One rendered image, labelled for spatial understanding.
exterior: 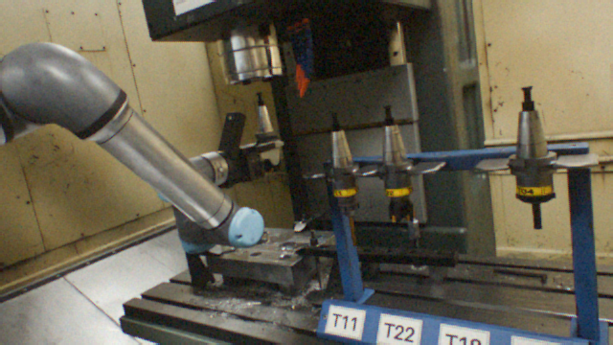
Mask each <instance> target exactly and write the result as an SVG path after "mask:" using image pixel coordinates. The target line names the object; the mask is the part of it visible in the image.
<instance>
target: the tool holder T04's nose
mask: <svg viewBox="0 0 613 345"><path fill-rule="evenodd" d="M515 198H517V199H518V200H520V201H522V202H524V203H527V204H542V203H546V202H549V201H550V200H552V199H553V198H556V193H555V192H553V193H552V194H550V195H543V196H522V195H518V194H517V193H515Z"/></svg>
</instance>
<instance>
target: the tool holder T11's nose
mask: <svg viewBox="0 0 613 345"><path fill-rule="evenodd" d="M338 202H339V204H338V208H339V211H340V212H342V213H343V214H344V215H345V216H346V217H350V216H354V215H355V213H356V212H357V210H358V208H359V203H358V201H357V197H356V195H352V196H347V197H338Z"/></svg>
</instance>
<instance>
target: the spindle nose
mask: <svg viewBox="0 0 613 345"><path fill-rule="evenodd" d="M216 42H217V47H218V51H219V55H220V61H221V66H222V70H223V75H224V78H225V80H226V84H228V85H238V84H242V83H243V82H245V81H251V82H257V81H262V80H265V79H271V80H272V79H276V78H279V77H283V76H285V75H286V70H285V68H286V65H285V60H284V49H283V48H282V46H283V44H282V39H281V34H280V28H276V27H274V25H259V26H251V27H242V28H234V29H232V30H228V31H225V32H222V33H220V34H217V35H216Z"/></svg>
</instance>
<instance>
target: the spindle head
mask: <svg viewBox="0 0 613 345"><path fill-rule="evenodd" d="M142 2H143V6H144V14H145V19H146V22H147V27H148V34H149V37H150V38H152V40H151V41H152V42H216V35H218V34H220V33H222V32H225V31H228V30H232V29H234V28H242V27H251V26H259V25H274V24H273V19H274V18H277V17H279V16H282V15H286V14H289V13H292V12H296V11H299V10H306V11H314V12H320V13H321V19H318V20H316V21H313V22H310V23H309V24H310V29H311V31H310V32H311V34H312V37H311V38H312V42H314V41H318V40H322V39H325V38H329V37H332V36H336V35H342V34H345V33H349V32H353V31H356V30H360V29H364V28H368V27H374V26H377V25H381V24H385V23H387V22H390V21H393V20H397V19H402V18H406V17H410V16H413V15H417V14H421V13H425V12H431V11H432V10H431V9H430V8H431V6H432V4H431V0H215V1H213V2H211V3H209V4H206V5H204V6H201V7H196V8H194V9H191V10H188V11H185V12H183V13H180V14H178V15H176V12H175V7H174V5H173V0H142ZM280 34H281V39H282V43H291V39H290V38H289V33H288V28H280Z"/></svg>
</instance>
